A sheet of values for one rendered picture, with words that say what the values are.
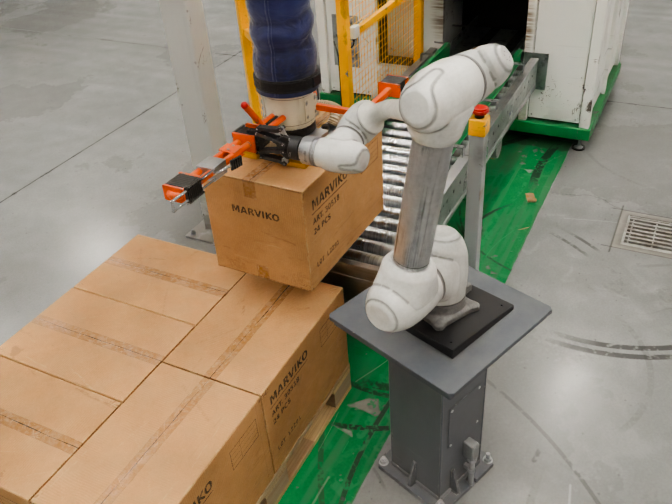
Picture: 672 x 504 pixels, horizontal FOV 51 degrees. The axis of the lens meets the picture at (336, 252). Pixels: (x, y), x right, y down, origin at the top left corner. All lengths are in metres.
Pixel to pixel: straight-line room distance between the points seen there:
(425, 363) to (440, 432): 0.39
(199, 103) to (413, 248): 2.06
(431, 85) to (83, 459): 1.47
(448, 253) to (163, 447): 1.02
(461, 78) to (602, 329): 2.01
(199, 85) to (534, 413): 2.17
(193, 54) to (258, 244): 1.37
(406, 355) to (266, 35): 1.08
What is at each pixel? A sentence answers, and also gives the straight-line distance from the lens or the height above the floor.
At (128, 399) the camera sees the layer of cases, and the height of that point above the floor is 0.54.
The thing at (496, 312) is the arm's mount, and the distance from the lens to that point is 2.22.
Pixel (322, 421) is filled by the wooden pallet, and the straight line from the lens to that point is 2.90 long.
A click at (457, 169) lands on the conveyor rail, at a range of 3.31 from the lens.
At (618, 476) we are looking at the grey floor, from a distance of 2.86.
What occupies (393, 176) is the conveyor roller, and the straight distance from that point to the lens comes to 3.35.
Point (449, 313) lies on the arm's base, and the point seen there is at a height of 0.80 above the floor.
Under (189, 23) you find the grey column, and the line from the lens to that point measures 3.53.
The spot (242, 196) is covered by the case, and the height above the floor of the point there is 1.01.
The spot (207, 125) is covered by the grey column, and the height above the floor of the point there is 0.68.
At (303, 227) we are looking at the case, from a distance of 2.30.
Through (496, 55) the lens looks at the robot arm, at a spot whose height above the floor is 1.60.
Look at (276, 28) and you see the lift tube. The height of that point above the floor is 1.51.
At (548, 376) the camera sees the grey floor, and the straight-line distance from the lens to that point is 3.14.
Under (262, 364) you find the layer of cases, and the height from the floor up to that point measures 0.54.
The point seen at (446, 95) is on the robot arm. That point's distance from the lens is 1.57.
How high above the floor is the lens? 2.20
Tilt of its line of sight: 35 degrees down
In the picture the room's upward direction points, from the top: 5 degrees counter-clockwise
